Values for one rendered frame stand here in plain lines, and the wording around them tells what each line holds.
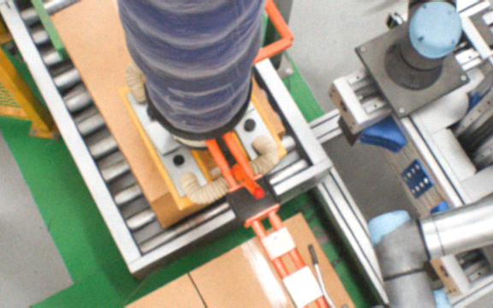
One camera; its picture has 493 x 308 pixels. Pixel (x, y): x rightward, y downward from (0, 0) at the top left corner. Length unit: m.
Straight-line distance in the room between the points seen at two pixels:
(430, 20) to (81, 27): 0.93
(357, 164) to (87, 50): 1.14
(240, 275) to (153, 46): 1.22
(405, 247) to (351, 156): 1.45
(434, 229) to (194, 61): 0.48
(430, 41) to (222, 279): 0.97
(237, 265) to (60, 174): 0.98
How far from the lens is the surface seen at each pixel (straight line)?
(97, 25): 1.98
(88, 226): 2.79
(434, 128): 1.92
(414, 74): 1.79
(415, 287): 1.20
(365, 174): 2.62
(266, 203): 1.51
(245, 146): 1.67
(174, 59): 1.07
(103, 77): 1.91
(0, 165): 2.93
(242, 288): 2.16
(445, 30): 1.67
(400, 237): 1.21
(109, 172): 2.25
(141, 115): 1.70
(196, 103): 1.27
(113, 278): 2.74
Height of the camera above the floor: 2.70
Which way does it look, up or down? 74 degrees down
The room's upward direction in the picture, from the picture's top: 7 degrees clockwise
